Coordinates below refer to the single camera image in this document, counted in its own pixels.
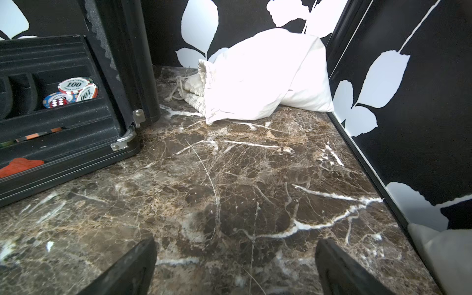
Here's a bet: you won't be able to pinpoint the red plastic piece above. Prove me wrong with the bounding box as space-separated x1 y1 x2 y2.
0 158 44 178

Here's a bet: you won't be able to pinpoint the white red 100 chip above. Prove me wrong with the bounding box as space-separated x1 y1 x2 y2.
76 83 98 102
57 77 92 95

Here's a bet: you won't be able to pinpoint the blue white poker chip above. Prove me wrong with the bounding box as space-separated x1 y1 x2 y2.
43 92 76 109

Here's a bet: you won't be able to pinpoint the black poker chip case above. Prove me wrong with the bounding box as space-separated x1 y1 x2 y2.
1 1 161 206

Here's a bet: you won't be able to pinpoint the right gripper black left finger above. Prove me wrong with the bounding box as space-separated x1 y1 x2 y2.
79 237 157 295

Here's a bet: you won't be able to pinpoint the white cloth bag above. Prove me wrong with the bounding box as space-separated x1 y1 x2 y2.
166 28 334 125

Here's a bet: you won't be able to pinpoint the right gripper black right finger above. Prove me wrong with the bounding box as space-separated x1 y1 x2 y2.
315 239 393 295

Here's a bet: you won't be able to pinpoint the red dice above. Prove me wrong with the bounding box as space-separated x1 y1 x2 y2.
49 97 69 108

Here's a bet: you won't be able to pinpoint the beige cloth bag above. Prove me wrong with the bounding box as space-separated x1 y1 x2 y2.
408 224 472 295

